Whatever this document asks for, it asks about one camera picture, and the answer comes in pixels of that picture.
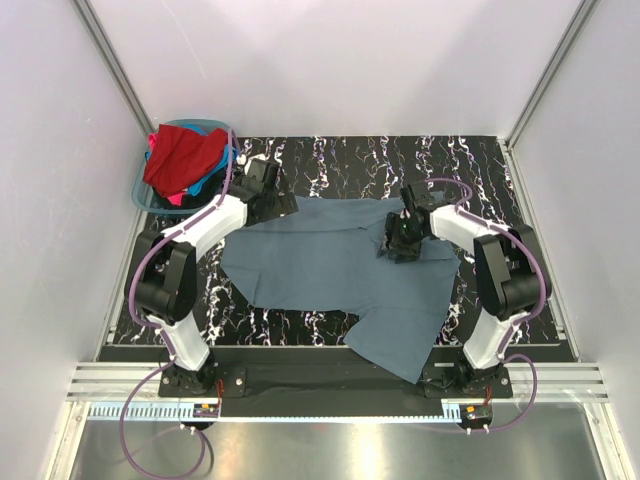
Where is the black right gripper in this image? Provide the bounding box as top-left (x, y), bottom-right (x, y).
top-left (376, 212), bottom-right (427, 265)

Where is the grey-blue t shirt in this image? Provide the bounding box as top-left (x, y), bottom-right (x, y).
top-left (221, 198), bottom-right (460, 383)

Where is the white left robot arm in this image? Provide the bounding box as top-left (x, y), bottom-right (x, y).
top-left (124, 158), bottom-right (298, 396)

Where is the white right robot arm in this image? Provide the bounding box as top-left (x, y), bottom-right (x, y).
top-left (379, 178), bottom-right (552, 397)

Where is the black garment in basket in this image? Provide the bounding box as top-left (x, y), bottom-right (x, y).
top-left (152, 170), bottom-right (225, 216)

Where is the pink garment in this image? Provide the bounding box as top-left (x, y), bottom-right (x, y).
top-left (167, 192), bottom-right (185, 207)

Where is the red t shirt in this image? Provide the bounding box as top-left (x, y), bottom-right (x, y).
top-left (143, 124), bottom-right (228, 198)

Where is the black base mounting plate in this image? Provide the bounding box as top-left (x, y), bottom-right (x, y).
top-left (158, 363), bottom-right (513, 400)

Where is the aluminium frame post left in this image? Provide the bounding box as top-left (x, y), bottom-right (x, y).
top-left (71, 0), bottom-right (153, 134)

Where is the aluminium frame post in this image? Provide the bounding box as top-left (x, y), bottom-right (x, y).
top-left (504, 0), bottom-right (601, 151)
top-left (71, 0), bottom-right (153, 134)

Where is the white slotted cable duct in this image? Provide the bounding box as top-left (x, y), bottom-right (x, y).
top-left (88, 401), bottom-right (493, 425)

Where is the aluminium front rail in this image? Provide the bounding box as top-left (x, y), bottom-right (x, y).
top-left (68, 362), bottom-right (609, 403)

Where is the aluminium frame post right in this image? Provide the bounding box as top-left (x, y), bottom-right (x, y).
top-left (504, 0), bottom-right (601, 151)

